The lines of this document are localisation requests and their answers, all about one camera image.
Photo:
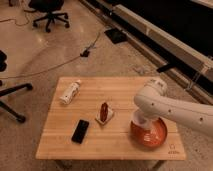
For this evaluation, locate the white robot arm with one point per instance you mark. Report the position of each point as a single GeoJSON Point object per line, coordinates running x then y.
{"type": "Point", "coordinates": [151, 100]}

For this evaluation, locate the orange ceramic bowl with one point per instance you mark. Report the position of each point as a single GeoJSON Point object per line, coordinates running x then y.
{"type": "Point", "coordinates": [152, 138]}

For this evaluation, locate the white plastic bottle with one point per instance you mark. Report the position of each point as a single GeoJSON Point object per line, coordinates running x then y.
{"type": "Point", "coordinates": [70, 92]}

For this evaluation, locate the wooden table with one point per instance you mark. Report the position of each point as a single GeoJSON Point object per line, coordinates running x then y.
{"type": "Point", "coordinates": [111, 141]}

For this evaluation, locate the black floor mat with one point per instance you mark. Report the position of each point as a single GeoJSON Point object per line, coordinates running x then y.
{"type": "Point", "coordinates": [115, 35]}

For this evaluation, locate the black smartphone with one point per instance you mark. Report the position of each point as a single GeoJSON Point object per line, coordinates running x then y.
{"type": "Point", "coordinates": [80, 131]}

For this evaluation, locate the black office chair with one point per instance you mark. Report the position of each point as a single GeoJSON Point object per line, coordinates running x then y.
{"type": "Point", "coordinates": [51, 8]}

